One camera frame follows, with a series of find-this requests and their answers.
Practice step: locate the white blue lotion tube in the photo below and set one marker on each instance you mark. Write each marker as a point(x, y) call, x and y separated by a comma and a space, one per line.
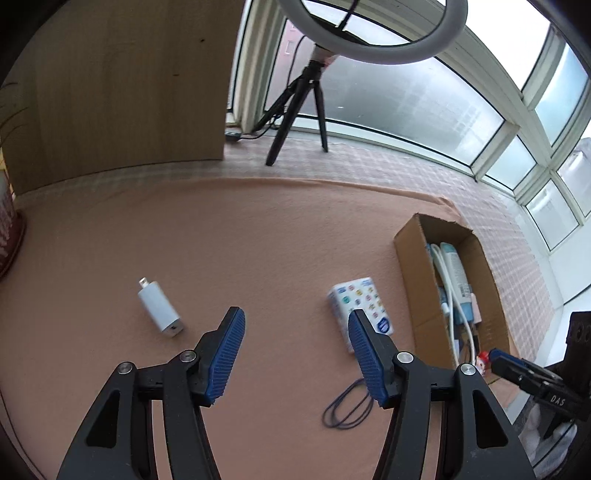
point(452, 267)

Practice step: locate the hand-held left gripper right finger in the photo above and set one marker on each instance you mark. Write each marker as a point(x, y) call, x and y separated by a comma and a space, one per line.
point(364, 360)

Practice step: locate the white window frame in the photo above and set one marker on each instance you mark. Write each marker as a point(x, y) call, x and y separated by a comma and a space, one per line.
point(498, 69)

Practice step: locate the cardboard box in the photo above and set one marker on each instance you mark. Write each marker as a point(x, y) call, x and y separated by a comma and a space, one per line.
point(415, 258)

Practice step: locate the pink blanket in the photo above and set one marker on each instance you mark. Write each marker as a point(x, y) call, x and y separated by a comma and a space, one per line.
point(254, 254)

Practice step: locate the small blue white bottle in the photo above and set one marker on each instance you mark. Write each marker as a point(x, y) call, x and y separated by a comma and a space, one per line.
point(444, 300)

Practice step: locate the checkered pink cloth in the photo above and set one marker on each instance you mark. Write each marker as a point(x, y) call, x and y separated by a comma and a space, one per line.
point(415, 175)

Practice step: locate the small toy figure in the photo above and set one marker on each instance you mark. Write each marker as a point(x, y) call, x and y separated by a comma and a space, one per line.
point(483, 362)

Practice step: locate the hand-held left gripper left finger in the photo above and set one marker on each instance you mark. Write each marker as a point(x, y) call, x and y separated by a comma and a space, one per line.
point(226, 360)

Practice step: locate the black tripod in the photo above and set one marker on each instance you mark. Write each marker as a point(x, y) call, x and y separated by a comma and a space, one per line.
point(281, 134)

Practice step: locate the person's right hand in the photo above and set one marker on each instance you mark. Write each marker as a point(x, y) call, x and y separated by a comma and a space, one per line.
point(547, 443)

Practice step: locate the patterned tissue pack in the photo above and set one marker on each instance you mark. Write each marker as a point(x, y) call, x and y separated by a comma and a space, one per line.
point(360, 300)

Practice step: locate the white charger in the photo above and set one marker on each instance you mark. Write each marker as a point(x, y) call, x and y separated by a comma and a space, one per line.
point(159, 307)

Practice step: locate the white massager with grey balls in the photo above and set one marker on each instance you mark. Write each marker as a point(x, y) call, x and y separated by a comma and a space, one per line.
point(471, 337)

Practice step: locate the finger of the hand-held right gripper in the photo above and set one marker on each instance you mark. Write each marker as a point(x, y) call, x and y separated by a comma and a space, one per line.
point(501, 356)
point(515, 376)

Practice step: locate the light wooden board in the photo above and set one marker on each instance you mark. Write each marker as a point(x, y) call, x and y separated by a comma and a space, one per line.
point(115, 92)

